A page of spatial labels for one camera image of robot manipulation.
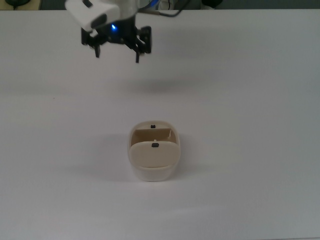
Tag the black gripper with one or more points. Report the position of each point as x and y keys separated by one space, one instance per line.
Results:
x=120 y=32

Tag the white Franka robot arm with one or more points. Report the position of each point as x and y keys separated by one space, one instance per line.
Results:
x=87 y=12

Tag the small cream bin with lid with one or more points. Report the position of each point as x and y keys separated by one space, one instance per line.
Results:
x=154 y=156

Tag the blue round object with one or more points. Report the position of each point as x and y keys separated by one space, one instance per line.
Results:
x=153 y=2

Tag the pale wooden desk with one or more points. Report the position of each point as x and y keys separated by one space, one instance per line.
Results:
x=35 y=5

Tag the black rounded object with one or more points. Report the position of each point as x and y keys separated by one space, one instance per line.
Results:
x=16 y=2

